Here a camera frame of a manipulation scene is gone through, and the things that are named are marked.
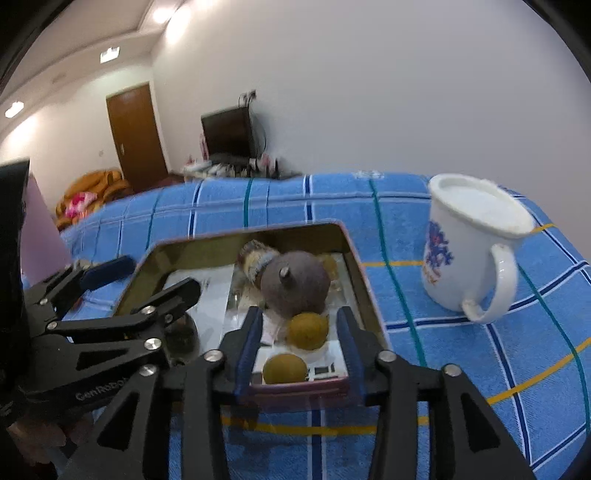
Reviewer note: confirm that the pink tin box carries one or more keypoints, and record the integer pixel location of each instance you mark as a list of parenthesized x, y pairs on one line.
[(184, 251)]

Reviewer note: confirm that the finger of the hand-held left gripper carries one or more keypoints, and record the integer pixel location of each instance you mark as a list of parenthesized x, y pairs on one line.
[(108, 272), (180, 295)]

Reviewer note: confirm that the black television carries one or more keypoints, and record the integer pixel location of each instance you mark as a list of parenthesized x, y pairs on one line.
[(226, 131)]

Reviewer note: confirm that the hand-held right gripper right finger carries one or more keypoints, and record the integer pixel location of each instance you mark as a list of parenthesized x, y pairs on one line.
[(350, 350)]

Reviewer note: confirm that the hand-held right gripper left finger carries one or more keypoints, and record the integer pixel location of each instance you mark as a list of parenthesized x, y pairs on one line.
[(249, 346)]

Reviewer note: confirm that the white enamel mug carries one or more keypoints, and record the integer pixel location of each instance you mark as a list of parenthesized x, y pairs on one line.
[(461, 258)]

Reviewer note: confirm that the pink floral pillow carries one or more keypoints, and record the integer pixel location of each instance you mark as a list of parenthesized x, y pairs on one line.
[(81, 204)]

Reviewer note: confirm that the white television stand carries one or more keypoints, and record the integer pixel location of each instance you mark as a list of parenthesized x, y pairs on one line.
[(221, 170)]

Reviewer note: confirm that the brown wooden door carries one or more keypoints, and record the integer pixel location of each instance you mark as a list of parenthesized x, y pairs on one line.
[(136, 134)]

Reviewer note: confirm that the person's left hand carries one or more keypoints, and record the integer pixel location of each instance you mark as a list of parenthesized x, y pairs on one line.
[(46, 438)]

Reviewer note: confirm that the yellow-brown longan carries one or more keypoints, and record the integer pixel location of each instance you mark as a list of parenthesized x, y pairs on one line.
[(284, 369), (308, 330)]

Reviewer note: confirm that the wall socket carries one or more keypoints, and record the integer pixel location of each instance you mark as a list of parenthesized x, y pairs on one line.
[(247, 96)]

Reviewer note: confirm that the rectangular ceiling light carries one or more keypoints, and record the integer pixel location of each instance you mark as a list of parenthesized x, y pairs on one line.
[(14, 110), (110, 54)]

